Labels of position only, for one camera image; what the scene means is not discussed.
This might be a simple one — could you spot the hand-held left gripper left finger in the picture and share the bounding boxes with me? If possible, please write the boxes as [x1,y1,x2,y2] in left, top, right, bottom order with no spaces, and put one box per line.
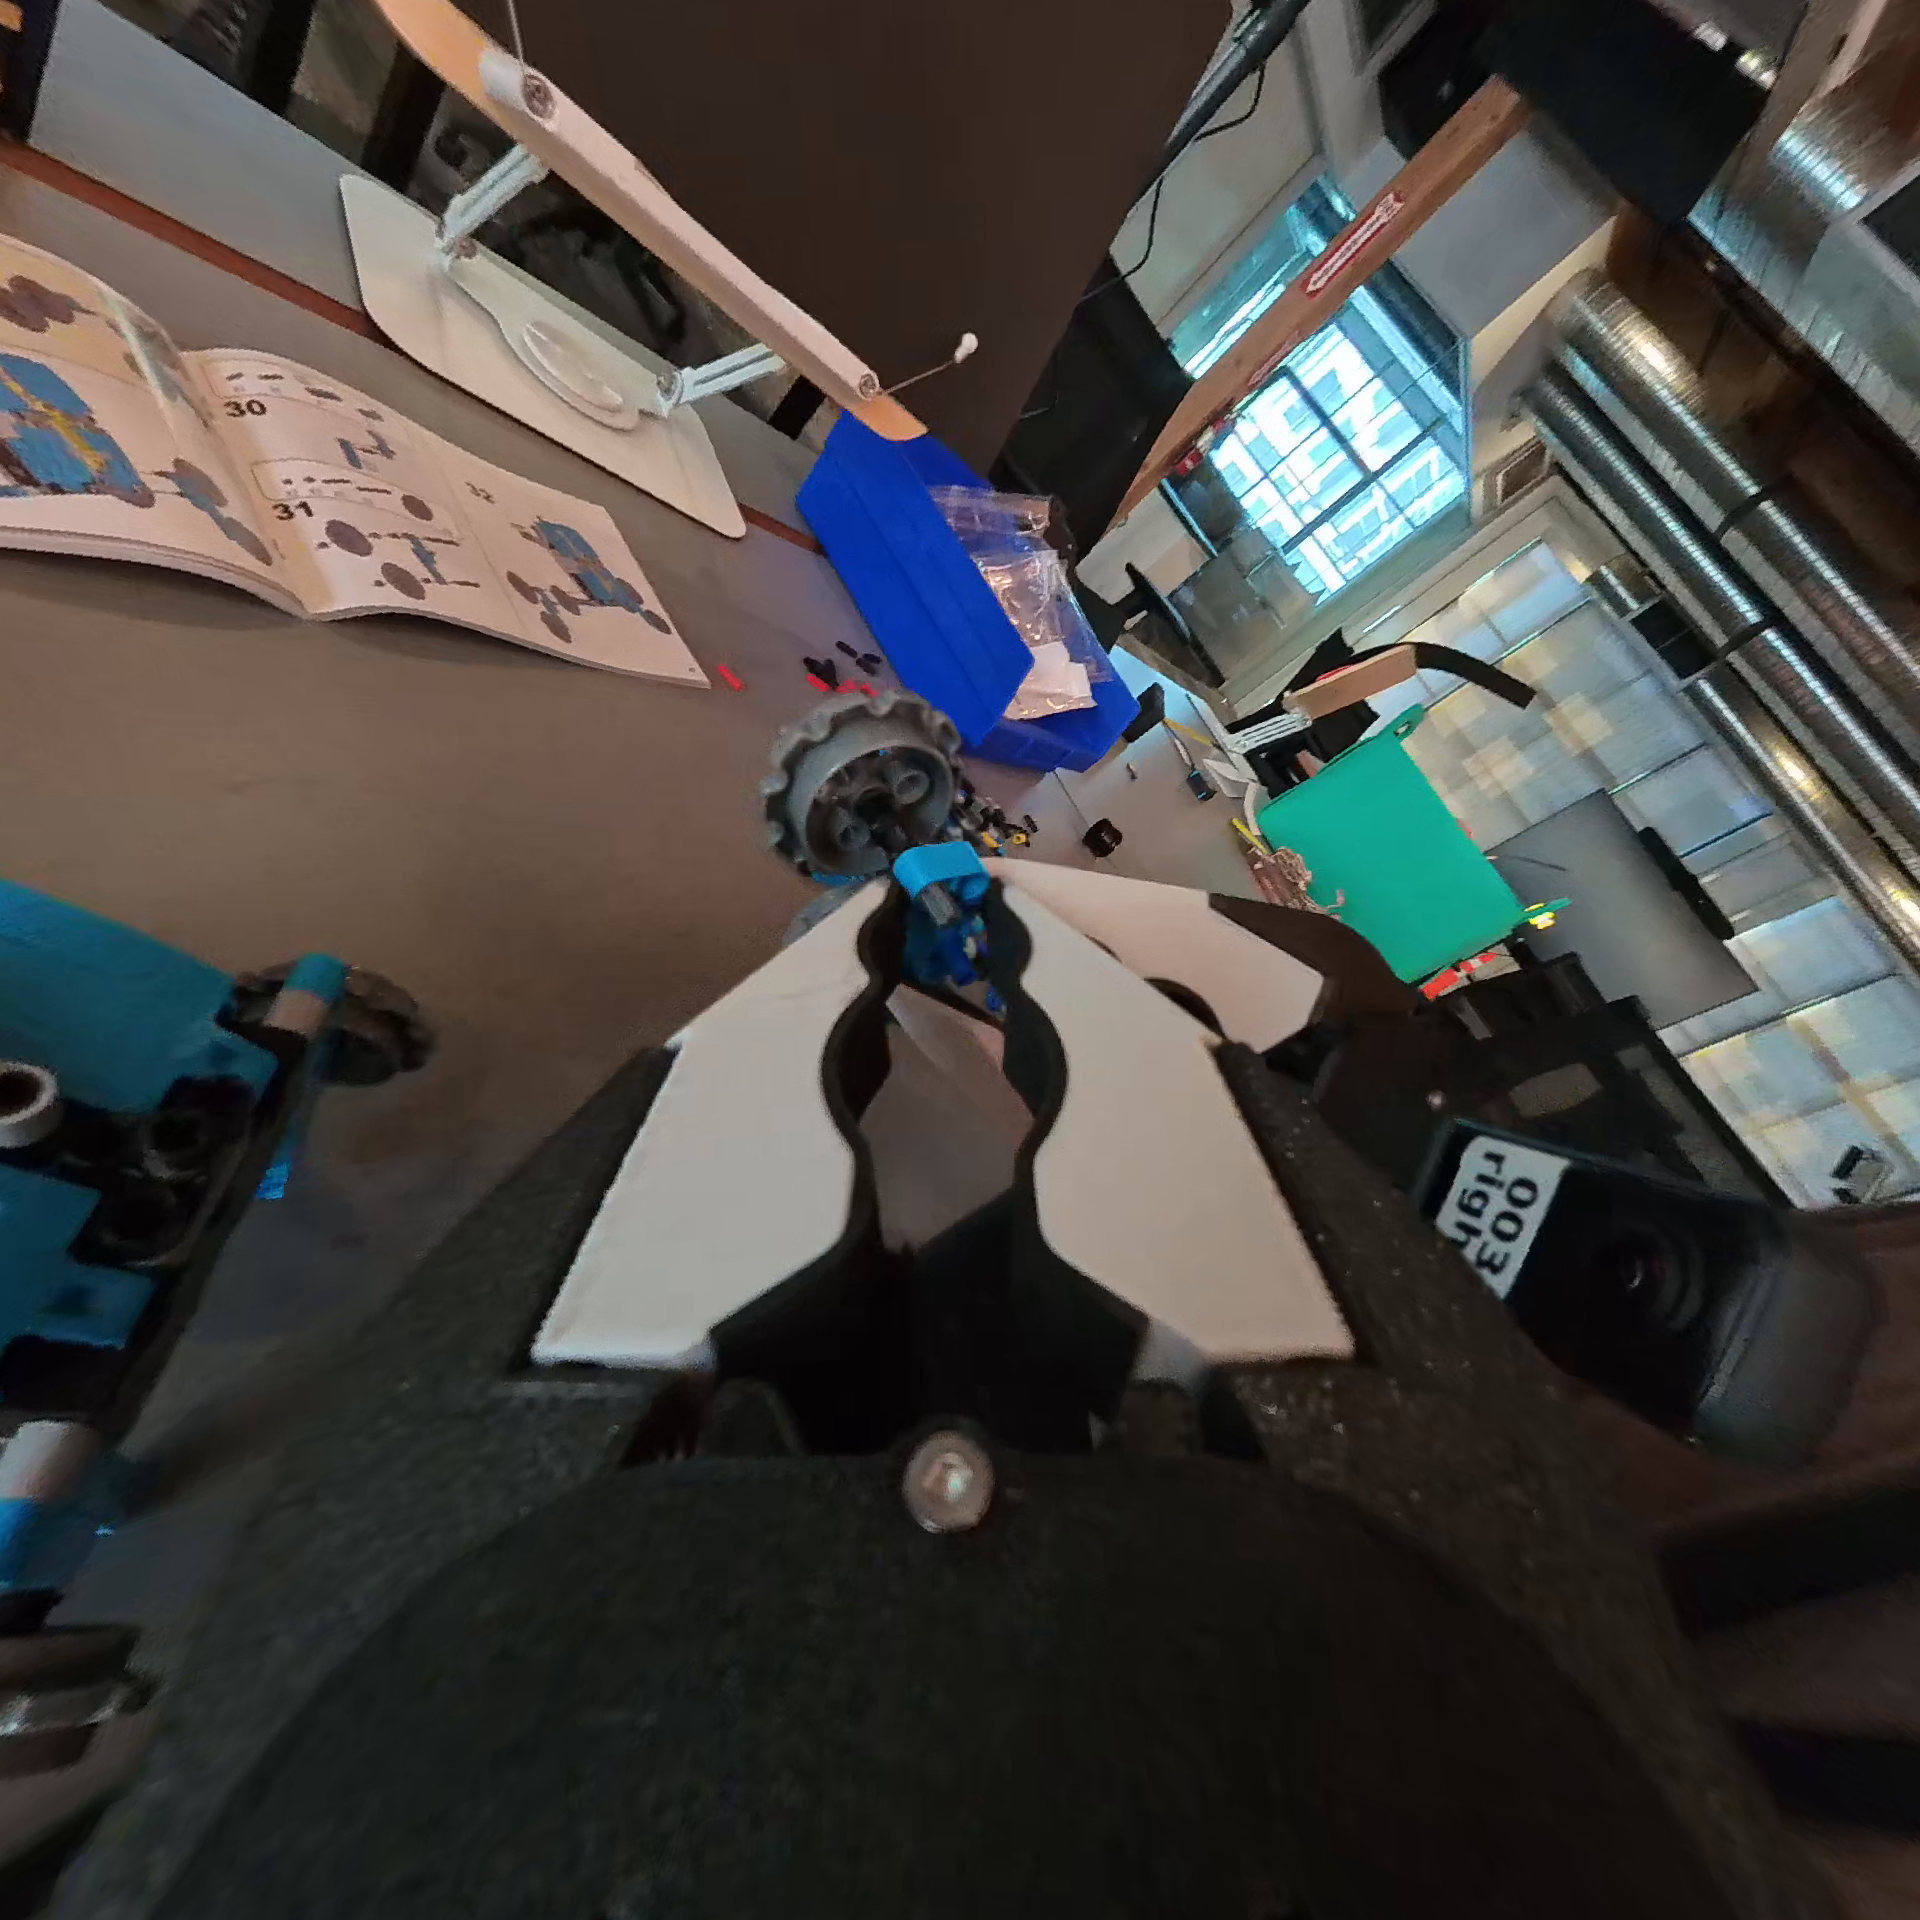
[528,880,889,1370]

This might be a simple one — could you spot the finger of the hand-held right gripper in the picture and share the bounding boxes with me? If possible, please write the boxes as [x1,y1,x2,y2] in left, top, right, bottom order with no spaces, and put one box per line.
[1006,863,1337,1057]

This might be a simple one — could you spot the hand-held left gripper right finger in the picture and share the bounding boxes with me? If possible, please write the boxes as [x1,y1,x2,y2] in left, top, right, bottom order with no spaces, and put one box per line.
[997,882,1359,1378]

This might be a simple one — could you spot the blue brick connector piece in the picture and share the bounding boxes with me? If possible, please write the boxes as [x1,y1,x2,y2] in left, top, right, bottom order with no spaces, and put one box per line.
[886,840,995,993]

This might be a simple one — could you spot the black toy wheel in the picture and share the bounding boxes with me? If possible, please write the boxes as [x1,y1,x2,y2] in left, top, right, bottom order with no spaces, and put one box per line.
[757,693,965,884]

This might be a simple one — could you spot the blue brick toy car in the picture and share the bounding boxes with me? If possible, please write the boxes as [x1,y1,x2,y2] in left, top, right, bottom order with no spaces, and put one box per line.
[0,877,436,1787]

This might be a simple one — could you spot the grey desk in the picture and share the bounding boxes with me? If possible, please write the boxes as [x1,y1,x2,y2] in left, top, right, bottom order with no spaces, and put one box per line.
[0,143,1248,1501]

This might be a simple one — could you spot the green board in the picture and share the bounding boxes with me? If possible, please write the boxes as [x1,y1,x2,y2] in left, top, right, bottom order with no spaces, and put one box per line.
[1252,705,1531,986]

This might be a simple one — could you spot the clear plastic bag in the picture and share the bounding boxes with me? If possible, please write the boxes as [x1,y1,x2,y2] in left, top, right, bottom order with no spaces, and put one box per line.
[921,482,1104,723]

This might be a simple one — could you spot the blue plastic bin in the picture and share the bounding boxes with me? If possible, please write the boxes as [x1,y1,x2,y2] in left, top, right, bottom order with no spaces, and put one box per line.
[790,408,1145,775]

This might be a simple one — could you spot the window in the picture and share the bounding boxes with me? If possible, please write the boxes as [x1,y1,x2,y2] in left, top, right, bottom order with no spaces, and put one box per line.
[1169,180,1471,602]

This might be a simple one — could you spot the black monitor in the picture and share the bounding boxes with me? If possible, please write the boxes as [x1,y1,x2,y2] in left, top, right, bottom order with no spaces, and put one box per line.
[989,263,1203,520]

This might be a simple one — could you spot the metal air ducts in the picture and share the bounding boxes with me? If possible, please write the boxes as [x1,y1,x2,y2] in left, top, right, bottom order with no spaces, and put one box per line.
[1521,269,1920,962]

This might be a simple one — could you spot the wooden beam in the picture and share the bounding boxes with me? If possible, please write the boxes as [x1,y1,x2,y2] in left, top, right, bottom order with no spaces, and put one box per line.
[1102,76,1531,529]

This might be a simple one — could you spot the building instruction booklet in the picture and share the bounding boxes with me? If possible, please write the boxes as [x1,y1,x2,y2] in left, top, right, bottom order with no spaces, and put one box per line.
[0,231,712,693]

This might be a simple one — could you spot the dark brown partition panel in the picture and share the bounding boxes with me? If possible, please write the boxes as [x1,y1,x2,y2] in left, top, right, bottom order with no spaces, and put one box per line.
[495,0,1238,482]

